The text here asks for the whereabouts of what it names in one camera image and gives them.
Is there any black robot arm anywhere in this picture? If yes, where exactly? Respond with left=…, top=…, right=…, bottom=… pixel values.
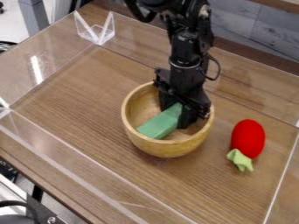
left=125, top=0, right=214, bottom=129

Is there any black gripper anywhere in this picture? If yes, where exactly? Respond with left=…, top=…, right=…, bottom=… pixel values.
left=154, top=59, right=211, bottom=129

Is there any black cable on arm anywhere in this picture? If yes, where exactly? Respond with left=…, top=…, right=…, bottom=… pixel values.
left=201, top=53, right=222, bottom=81

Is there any clear acrylic corner bracket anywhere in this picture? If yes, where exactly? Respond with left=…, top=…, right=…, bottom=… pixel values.
left=74, top=11, right=117, bottom=46

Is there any green rectangular block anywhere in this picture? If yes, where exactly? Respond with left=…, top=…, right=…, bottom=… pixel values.
left=137, top=103, right=183, bottom=139

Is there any brown wooden bowl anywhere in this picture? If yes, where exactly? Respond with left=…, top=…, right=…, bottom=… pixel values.
left=121, top=81, right=215, bottom=158

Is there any black table clamp mount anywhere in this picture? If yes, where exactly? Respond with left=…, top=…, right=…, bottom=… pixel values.
left=0, top=199, right=69, bottom=224

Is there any red plush strawberry toy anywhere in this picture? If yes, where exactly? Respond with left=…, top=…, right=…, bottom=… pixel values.
left=228, top=119, right=268, bottom=172

